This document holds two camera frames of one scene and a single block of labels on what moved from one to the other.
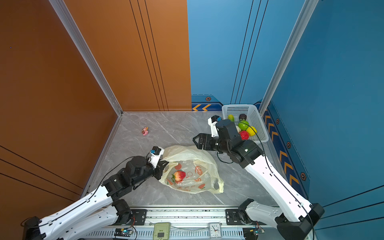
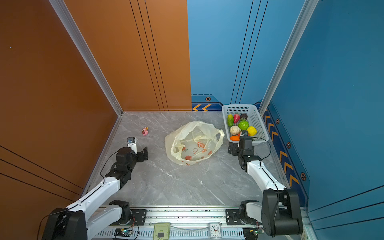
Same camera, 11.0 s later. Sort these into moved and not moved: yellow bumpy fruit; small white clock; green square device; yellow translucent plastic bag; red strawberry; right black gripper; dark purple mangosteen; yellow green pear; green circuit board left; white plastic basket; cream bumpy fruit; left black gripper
Moved: red strawberry; right black gripper; left black gripper; yellow translucent plastic bag
Not moved: white plastic basket; cream bumpy fruit; yellow green pear; green square device; green circuit board left; small white clock; dark purple mangosteen; yellow bumpy fruit
